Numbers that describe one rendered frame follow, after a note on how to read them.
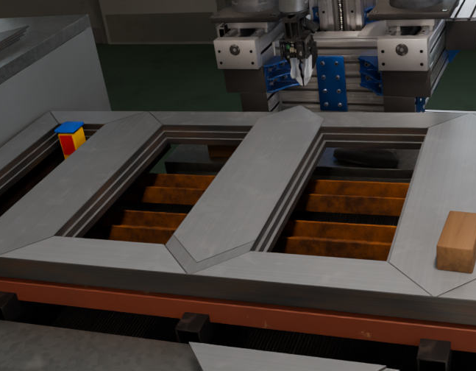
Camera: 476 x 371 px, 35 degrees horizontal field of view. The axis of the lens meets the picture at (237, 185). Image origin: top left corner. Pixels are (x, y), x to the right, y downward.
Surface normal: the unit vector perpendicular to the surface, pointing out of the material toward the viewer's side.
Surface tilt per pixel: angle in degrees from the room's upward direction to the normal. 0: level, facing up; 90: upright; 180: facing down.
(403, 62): 90
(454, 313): 90
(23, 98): 90
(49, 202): 0
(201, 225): 0
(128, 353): 0
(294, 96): 90
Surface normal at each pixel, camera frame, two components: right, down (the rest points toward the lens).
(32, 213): -0.14, -0.87
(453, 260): -0.41, 0.48
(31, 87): 0.93, 0.04
